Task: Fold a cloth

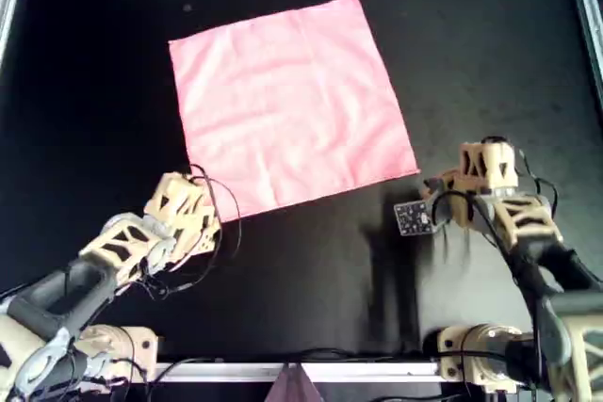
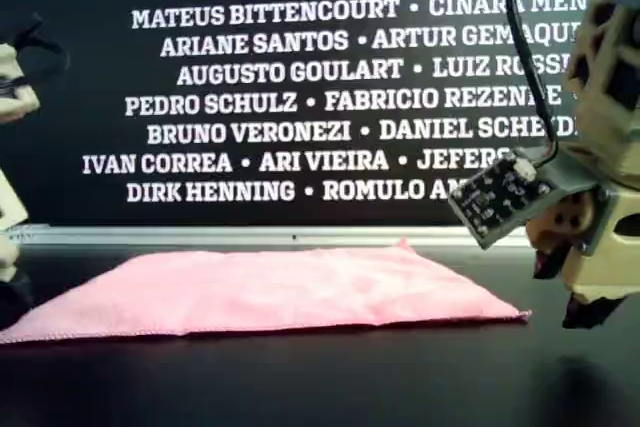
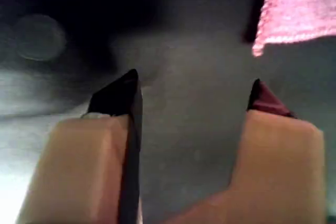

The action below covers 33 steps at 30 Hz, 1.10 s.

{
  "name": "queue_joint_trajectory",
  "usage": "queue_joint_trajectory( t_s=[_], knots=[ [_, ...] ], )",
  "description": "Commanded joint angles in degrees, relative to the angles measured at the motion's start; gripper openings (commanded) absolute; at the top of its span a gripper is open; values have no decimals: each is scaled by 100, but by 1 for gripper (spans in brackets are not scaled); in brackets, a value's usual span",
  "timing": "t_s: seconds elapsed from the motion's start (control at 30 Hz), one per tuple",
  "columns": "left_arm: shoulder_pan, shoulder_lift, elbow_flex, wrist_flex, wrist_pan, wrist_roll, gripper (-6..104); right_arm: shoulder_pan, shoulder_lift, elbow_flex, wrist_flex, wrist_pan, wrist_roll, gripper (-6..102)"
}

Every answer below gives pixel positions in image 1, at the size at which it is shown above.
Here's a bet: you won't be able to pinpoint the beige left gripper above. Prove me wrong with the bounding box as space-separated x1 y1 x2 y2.
143 173 222 258

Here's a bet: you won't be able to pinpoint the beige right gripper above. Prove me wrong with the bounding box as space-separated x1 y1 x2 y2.
420 137 519 228

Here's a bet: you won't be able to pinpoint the pink terry cloth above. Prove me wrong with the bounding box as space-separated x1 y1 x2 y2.
168 0 421 224

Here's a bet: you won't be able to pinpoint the dark red triangular stand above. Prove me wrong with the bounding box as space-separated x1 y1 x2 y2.
264 362 324 402

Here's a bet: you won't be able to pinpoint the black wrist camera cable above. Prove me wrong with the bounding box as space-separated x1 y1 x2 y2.
431 187 547 342

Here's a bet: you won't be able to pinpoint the black wrist camera board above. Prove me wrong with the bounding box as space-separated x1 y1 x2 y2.
393 201 435 237

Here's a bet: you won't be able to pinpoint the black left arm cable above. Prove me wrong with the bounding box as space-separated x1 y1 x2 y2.
140 164 243 300

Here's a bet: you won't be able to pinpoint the right arm servo wires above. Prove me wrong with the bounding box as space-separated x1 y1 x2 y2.
517 147 562 217

